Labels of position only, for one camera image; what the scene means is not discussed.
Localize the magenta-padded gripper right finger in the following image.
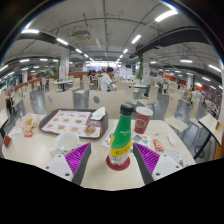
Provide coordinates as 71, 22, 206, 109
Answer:
133, 142, 184, 186

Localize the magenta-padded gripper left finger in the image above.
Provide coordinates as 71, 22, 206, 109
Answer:
44, 142, 92, 186

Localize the green drink bottle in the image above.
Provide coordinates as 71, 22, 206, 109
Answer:
108, 103, 135, 167

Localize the clear plastic wrapper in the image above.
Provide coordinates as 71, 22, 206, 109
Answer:
164, 147, 185, 167

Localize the white sauce packet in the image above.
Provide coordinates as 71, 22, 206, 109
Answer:
166, 133, 177, 146

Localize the printed sticker sheet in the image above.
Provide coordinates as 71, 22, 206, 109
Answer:
100, 127, 152, 149

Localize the brown food tray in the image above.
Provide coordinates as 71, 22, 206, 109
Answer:
38, 108, 110, 139

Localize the red paper cup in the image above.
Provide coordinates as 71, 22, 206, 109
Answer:
133, 106, 154, 135

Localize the clear plastic food bag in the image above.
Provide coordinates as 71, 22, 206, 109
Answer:
9, 113, 43, 138

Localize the white neighbouring table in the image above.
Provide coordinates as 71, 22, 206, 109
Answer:
0, 108, 9, 139
193, 113, 224, 161

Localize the white paper napkin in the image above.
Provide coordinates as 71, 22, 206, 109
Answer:
89, 106, 107, 122

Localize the group of beige chairs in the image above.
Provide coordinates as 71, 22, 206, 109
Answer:
0, 74, 221, 134

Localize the person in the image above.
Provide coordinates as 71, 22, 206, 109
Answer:
99, 66, 118, 93

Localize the ceiling air conditioner unit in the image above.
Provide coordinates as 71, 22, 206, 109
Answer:
70, 30, 92, 43

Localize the group of ceiling lights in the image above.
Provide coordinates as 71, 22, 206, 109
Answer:
0, 9, 224, 91

